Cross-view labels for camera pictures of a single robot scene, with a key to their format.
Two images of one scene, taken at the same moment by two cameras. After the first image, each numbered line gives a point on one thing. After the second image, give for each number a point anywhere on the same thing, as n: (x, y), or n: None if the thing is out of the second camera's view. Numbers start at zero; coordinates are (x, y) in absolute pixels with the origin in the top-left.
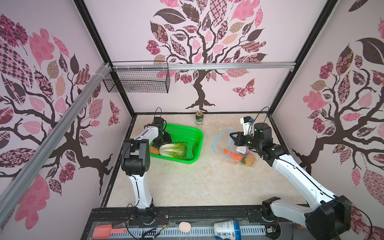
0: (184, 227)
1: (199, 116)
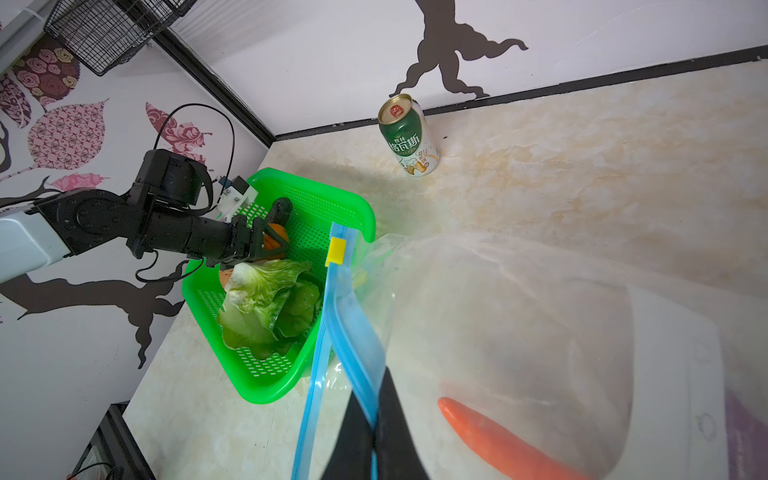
0: None
1: (405, 128)
